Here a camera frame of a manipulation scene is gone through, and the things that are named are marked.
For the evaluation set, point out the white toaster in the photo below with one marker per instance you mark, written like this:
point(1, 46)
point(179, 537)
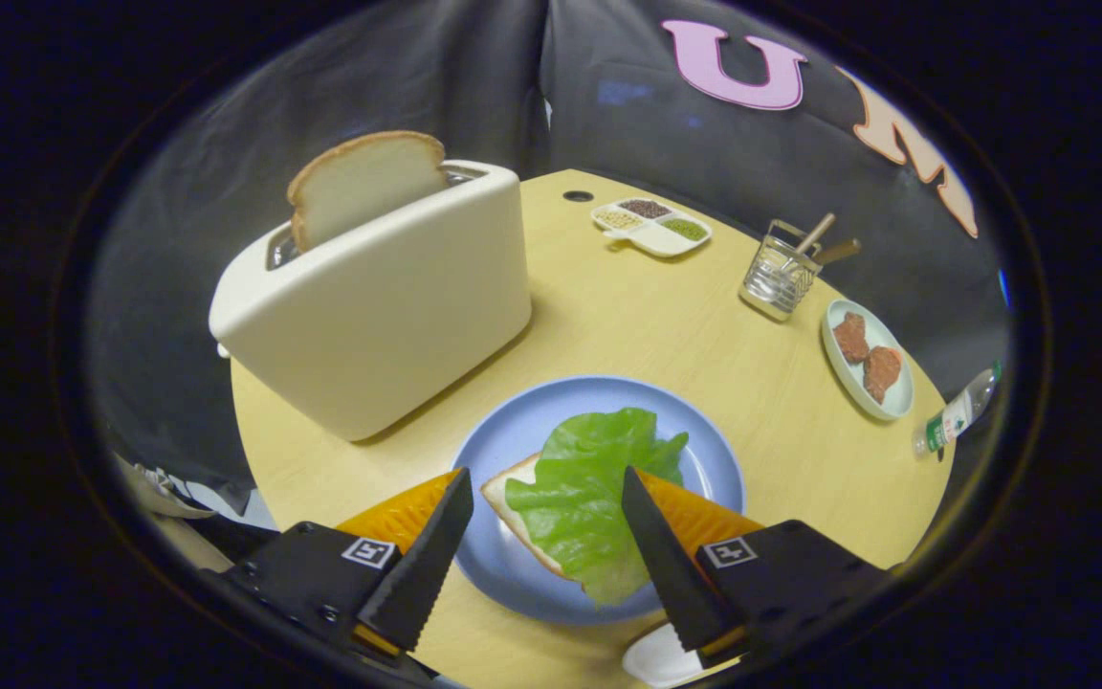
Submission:
point(388, 316)

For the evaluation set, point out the bread slice under ham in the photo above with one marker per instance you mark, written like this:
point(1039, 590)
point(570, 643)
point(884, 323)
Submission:
point(501, 496)

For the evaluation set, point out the clear water bottle green label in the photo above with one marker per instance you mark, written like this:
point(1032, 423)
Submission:
point(953, 416)

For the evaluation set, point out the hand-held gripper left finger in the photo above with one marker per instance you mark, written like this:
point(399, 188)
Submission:
point(422, 565)

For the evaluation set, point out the green lettuce leaf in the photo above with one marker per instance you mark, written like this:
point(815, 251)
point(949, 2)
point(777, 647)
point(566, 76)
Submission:
point(575, 478)

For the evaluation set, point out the white plate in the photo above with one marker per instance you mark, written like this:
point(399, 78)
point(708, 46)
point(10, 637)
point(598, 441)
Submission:
point(656, 662)

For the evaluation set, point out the blue plate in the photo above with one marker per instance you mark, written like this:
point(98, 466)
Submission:
point(513, 411)

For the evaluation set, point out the plain bread slice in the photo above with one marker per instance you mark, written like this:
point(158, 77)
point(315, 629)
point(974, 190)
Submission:
point(360, 182)

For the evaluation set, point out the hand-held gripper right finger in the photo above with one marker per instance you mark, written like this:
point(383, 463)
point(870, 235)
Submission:
point(671, 565)

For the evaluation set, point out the brown meat patty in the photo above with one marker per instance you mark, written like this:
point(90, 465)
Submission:
point(850, 337)
point(882, 373)

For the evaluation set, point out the pale green plate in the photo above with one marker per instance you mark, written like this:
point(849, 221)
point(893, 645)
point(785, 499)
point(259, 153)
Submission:
point(886, 402)

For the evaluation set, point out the wooden utensil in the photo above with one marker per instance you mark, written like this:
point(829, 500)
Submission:
point(811, 239)
point(838, 253)

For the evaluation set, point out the white divided condiment dish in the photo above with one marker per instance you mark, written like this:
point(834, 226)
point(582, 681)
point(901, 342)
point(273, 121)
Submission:
point(656, 237)

